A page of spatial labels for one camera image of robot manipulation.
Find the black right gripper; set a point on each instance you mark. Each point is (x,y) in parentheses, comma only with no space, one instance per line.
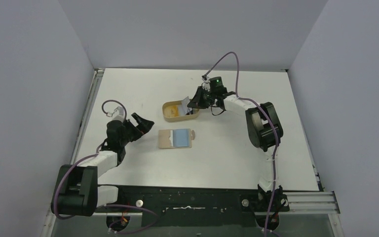
(203,96)

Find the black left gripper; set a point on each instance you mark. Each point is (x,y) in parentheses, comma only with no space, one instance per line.
(143,127)

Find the white card with black stripe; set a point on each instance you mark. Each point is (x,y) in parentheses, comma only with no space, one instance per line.
(184,103)

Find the gold VIP card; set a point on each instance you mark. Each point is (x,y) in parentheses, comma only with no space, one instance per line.
(172,111)

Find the light blue card sleeves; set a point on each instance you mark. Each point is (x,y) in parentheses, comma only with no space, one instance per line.
(180,138)

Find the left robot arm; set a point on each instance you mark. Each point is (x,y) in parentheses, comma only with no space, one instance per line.
(77,192)

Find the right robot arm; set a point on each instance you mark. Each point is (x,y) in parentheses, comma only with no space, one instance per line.
(263,125)

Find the beige oval plastic tray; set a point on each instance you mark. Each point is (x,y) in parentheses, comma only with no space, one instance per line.
(180,118)

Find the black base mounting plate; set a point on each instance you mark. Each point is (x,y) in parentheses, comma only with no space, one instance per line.
(202,207)

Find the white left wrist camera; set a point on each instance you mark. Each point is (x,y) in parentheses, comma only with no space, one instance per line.
(119,114)

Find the aluminium frame rail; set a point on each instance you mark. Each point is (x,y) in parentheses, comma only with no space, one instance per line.
(311,214)

